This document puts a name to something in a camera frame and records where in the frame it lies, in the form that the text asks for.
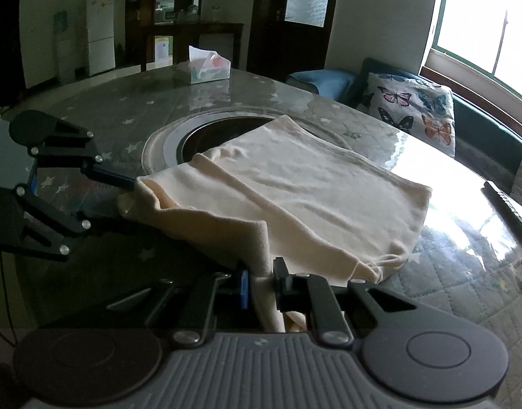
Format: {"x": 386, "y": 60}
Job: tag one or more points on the round black induction cooktop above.
{"x": 218, "y": 134}

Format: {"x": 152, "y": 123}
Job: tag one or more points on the white refrigerator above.
{"x": 101, "y": 34}

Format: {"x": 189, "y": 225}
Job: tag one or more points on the dark wooden glass door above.
{"x": 265, "y": 42}

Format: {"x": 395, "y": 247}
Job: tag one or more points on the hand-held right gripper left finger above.
{"x": 244, "y": 289}

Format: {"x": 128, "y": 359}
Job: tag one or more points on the teal sofa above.
{"x": 486, "y": 136}

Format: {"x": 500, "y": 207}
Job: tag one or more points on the dark wooden display cabinet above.
{"x": 137, "y": 17}

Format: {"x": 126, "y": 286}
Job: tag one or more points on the black remote control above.
{"x": 506, "y": 208}

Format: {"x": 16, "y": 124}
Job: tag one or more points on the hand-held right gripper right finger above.
{"x": 281, "y": 283}

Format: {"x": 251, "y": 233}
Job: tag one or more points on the butterfly print pillow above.
{"x": 414, "y": 106}

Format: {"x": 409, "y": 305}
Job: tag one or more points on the cream fabric garment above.
{"x": 307, "y": 179}

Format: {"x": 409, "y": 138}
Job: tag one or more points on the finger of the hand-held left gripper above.
{"x": 116, "y": 179}
{"x": 73, "y": 221}

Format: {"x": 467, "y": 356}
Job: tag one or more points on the tissue box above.
{"x": 209, "y": 70}

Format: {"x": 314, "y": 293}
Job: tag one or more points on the green framed window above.
{"x": 469, "y": 21}

